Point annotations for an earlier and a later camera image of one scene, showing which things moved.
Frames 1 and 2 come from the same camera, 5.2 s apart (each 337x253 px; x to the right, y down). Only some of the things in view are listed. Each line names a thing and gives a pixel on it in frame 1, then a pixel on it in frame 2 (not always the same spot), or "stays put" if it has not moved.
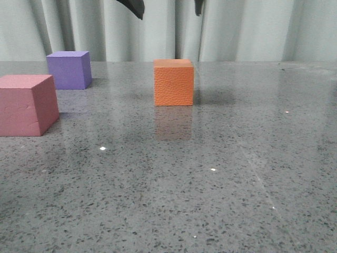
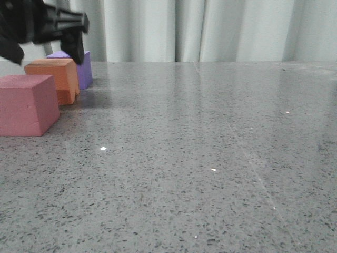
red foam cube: x=29 y=105 stays put
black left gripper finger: x=198 y=5 → x=23 y=22
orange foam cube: x=174 y=82 → x=64 y=71
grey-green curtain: x=226 y=31 stays put
